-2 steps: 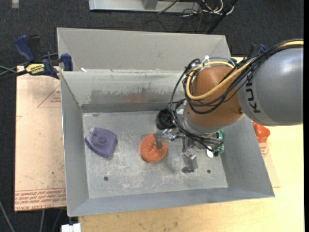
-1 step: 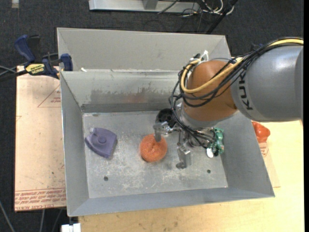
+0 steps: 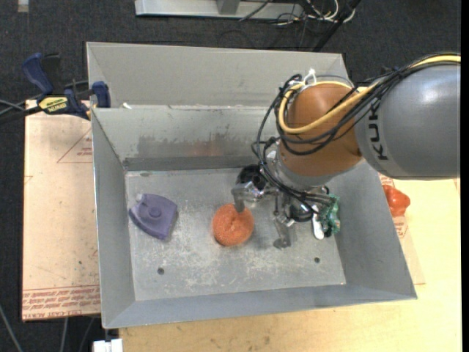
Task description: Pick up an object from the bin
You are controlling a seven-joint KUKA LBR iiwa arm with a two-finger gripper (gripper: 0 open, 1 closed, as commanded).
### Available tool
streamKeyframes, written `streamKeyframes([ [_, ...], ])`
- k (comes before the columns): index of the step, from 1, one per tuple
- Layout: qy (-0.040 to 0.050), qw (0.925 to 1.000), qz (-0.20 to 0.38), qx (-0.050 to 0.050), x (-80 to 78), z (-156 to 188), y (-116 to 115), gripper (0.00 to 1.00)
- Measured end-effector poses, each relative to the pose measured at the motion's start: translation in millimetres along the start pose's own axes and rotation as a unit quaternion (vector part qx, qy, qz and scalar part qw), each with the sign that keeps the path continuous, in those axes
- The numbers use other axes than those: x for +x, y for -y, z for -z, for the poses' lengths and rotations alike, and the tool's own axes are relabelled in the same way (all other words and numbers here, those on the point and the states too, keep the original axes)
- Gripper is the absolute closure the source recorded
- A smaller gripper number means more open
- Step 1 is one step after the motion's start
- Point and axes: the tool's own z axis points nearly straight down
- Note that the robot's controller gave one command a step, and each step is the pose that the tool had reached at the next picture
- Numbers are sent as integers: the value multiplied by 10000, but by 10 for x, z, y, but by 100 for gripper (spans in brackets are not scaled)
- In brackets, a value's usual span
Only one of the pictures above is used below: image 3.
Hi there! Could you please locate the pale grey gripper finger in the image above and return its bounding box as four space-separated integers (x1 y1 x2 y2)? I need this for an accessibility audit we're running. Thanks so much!
230 186 248 214
272 214 298 250

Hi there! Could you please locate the orange mesh scrubber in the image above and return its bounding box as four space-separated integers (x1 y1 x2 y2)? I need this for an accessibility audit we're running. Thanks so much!
212 202 256 248

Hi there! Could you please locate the grey metal bin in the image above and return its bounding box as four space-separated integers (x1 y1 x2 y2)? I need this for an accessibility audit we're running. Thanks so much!
86 41 418 329

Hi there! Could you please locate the purple wedge-shaped block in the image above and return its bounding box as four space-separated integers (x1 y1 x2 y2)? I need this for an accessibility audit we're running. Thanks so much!
128 193 180 241

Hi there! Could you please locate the brown cardboard board red print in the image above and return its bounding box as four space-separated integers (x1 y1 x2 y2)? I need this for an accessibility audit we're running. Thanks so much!
21 99 426 322

